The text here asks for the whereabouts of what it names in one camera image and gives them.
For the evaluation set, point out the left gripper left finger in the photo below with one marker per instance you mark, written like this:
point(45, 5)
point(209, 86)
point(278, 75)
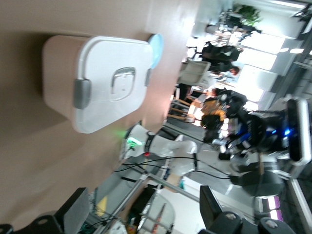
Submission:
point(75, 209)

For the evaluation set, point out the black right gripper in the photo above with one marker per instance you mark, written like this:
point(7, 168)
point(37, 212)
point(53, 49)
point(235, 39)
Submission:
point(258, 126)

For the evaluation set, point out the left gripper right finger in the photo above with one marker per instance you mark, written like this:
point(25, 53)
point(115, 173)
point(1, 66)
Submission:
point(212, 204)

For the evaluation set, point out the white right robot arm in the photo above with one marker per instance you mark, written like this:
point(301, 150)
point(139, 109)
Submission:
point(170, 148)

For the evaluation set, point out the white lidded storage box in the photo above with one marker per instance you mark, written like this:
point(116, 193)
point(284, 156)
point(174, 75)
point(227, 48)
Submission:
point(109, 61)

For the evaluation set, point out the white plastic bin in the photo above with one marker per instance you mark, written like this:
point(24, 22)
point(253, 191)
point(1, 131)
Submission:
point(193, 72)

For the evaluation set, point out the person in black clothes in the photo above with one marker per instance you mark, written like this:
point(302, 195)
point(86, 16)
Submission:
point(219, 56)

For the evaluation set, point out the light blue plate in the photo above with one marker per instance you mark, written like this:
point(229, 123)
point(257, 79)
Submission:
point(157, 48)

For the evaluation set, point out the green potted plant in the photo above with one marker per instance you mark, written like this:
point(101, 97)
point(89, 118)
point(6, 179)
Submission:
point(248, 14)

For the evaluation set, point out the aluminium frame beam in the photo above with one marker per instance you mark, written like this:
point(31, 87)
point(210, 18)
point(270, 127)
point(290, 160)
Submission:
point(136, 190)

